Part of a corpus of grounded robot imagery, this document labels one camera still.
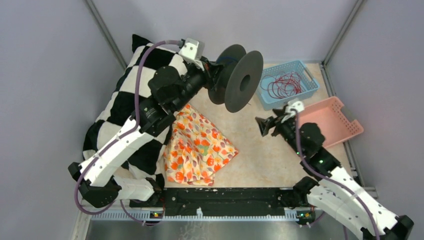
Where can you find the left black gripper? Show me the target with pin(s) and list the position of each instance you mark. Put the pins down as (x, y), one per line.
(210, 71)

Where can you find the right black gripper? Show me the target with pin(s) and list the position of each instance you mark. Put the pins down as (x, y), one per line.
(265, 124)

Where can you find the dark grey cable spool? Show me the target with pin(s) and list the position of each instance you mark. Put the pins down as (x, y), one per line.
(239, 79)

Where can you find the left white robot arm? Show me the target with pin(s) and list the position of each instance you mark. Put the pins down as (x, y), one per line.
(170, 92)

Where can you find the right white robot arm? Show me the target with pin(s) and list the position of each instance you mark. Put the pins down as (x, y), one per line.
(330, 187)

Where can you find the blue plastic basket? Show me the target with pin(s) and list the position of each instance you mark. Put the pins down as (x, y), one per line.
(282, 83)

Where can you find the pink plastic basket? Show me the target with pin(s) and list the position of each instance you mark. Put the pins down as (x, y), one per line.
(329, 115)

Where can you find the floral orange cloth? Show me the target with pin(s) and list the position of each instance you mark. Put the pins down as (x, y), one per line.
(197, 150)

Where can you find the black white checkered pillow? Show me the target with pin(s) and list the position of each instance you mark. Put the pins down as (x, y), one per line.
(147, 161)

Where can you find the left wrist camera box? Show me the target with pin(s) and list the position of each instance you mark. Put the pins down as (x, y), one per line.
(192, 51)

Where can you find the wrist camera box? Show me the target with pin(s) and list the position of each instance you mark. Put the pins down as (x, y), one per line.
(294, 107)
(192, 51)

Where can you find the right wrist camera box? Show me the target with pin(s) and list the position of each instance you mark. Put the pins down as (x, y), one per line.
(294, 107)

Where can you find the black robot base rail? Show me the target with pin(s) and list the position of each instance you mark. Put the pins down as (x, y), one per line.
(230, 202)

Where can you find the white slotted cable duct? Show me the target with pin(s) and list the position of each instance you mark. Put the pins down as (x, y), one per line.
(290, 215)

